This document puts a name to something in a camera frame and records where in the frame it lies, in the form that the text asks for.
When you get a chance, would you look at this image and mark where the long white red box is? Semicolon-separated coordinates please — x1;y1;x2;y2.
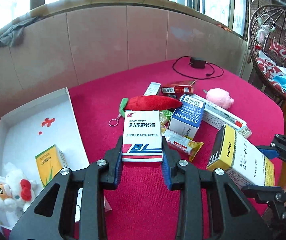
192;94;252;138

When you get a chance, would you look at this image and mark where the green snack packet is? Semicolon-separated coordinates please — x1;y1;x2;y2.
159;109;173;126

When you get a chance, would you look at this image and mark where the red chili plush keychain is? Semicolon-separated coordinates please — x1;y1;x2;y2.
108;95;183;127

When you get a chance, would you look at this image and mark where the black power adapter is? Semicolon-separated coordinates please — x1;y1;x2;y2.
189;57;206;69

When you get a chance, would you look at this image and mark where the wicker hanging chair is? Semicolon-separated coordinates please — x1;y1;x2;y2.
248;4;286;101

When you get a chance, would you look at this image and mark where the white red blue medicine box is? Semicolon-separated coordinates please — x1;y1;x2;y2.
122;110;163;163

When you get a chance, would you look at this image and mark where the yellow green box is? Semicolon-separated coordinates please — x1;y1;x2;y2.
35;145;67;187

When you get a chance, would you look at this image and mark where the white plush toy red bow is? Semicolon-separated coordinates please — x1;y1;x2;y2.
0;163;38;212

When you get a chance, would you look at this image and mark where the small white green box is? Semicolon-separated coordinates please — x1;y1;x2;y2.
144;82;161;96

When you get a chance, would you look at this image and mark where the yellow white Merck box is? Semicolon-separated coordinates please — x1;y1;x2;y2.
206;125;275;189

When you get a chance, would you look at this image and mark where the grey cloth on ledge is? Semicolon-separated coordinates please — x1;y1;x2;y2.
0;16;42;47

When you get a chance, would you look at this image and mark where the black adapter cable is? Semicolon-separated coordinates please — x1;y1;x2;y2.
172;56;225;80

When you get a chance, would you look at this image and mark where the yellow snack bar wrapper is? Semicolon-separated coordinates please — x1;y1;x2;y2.
161;126;204;163

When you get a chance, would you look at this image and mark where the red cigarette box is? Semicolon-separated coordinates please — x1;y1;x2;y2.
161;80;196;94

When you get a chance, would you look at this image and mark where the pink fluffy plush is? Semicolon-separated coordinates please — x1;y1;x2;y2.
204;88;234;109

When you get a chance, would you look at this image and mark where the white cardboard tray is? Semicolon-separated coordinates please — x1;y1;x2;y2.
0;87;90;230

